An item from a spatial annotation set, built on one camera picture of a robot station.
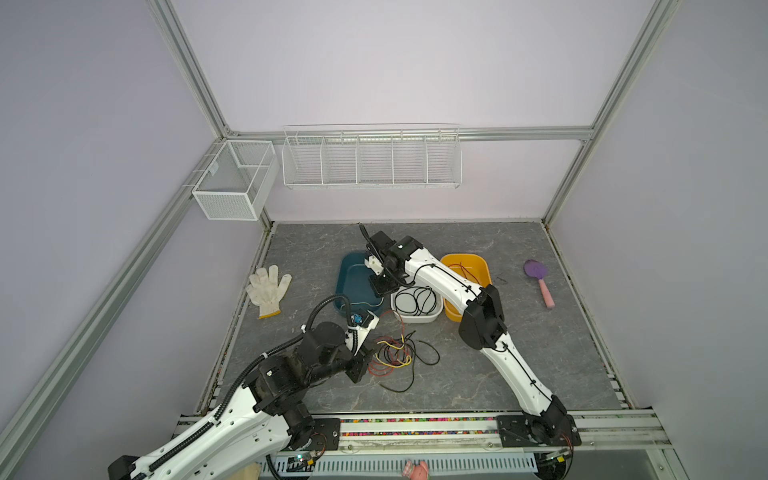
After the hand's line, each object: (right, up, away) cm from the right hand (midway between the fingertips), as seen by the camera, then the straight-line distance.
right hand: (379, 294), depth 93 cm
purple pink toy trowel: (+55, +7, +12) cm, 57 cm away
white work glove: (-40, 0, +9) cm, 41 cm away
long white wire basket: (-3, +45, +6) cm, 46 cm away
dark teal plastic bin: (-10, +3, +13) cm, 16 cm away
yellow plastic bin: (+32, +8, +12) cm, 35 cm away
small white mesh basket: (-49, +38, +9) cm, 63 cm away
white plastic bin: (+11, -8, +1) cm, 14 cm away
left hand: (+1, -10, -23) cm, 25 cm away
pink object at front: (+10, -36, -26) cm, 46 cm away
